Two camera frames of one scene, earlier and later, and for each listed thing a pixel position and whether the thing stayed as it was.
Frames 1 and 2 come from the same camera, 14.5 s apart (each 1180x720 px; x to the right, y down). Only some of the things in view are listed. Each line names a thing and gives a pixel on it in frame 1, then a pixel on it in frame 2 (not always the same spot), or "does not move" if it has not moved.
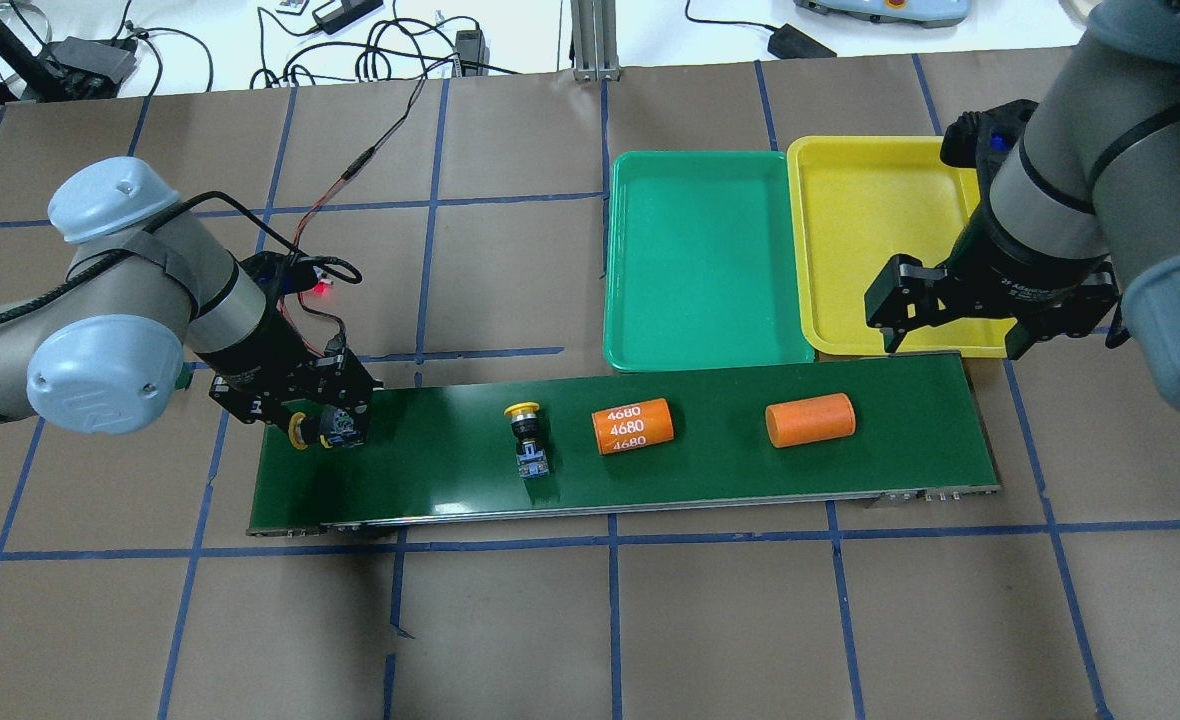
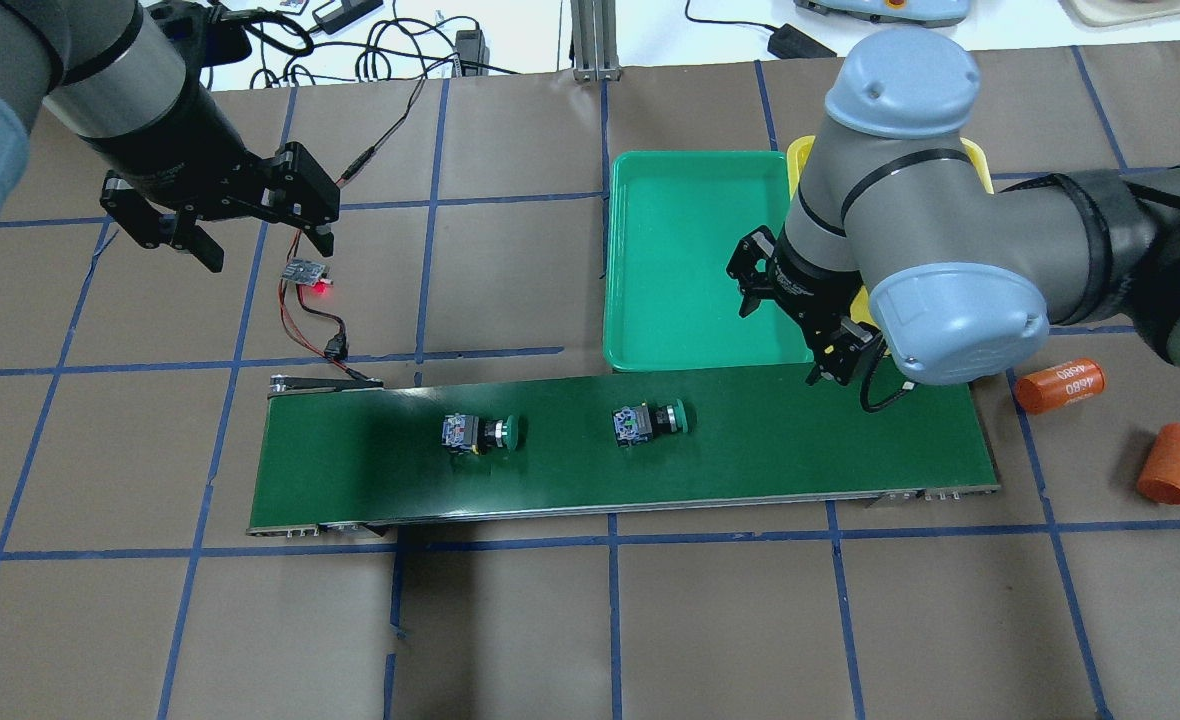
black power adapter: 788,43 does not move
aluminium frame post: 594,37 does not move
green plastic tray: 702,266 does not move
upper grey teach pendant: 932,13 does not move
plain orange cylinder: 811,419 → 1174,464
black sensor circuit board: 299,277 does not move
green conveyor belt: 641,440 does not move
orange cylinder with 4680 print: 633,425 → 1059,386
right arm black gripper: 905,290 → 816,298
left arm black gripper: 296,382 → 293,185
